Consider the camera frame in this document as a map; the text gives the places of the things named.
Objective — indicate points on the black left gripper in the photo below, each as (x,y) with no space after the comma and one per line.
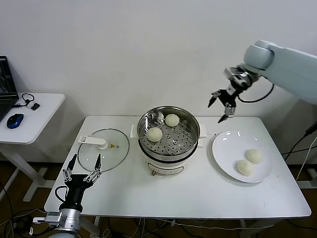
(75,189)

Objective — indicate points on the round white plate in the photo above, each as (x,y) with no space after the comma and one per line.
(227,153)

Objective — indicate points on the black laptop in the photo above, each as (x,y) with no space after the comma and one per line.
(6,99)

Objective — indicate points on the blue computer mouse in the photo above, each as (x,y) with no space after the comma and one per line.
(15,120)

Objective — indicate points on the white side table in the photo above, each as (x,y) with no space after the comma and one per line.
(42,119)

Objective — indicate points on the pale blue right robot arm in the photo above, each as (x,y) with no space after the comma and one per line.
(287,67)

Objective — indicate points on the perforated steel steamer basket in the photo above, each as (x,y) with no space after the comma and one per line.
(178,141)

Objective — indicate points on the small white device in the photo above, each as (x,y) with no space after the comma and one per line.
(30,104)

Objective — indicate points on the white steamed baozi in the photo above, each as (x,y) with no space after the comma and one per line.
(155,134)
(245,167)
(172,120)
(254,156)

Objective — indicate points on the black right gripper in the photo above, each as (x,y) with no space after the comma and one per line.
(231,94)

